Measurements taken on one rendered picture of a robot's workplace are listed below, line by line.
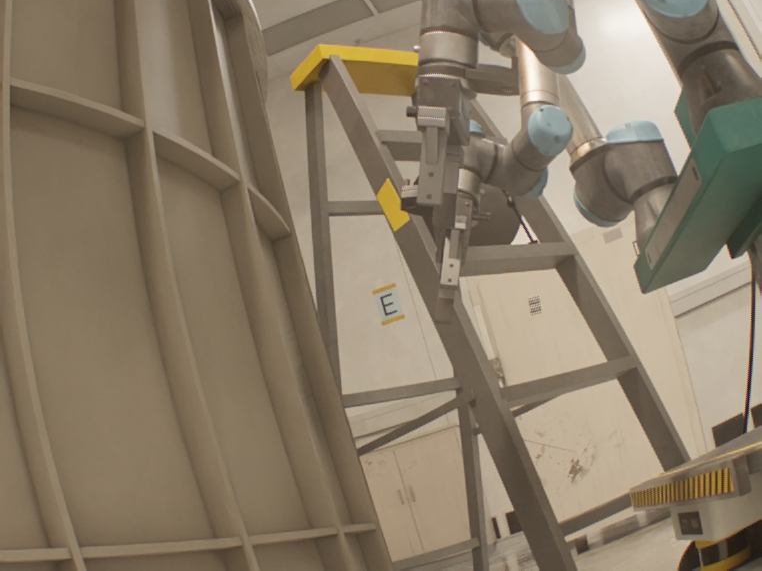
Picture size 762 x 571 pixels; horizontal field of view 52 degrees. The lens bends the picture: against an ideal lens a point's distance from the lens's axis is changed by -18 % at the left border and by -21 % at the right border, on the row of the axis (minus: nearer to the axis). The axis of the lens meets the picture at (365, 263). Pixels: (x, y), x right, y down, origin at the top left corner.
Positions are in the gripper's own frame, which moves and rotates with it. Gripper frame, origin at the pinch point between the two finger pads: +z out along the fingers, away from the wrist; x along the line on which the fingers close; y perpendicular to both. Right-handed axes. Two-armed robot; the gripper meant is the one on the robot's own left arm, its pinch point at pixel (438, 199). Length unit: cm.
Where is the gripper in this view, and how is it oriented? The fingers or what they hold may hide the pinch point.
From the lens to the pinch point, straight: 108.5
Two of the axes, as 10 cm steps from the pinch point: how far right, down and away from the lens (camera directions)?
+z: -1.1, 9.9, -1.1
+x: -1.9, -1.3, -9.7
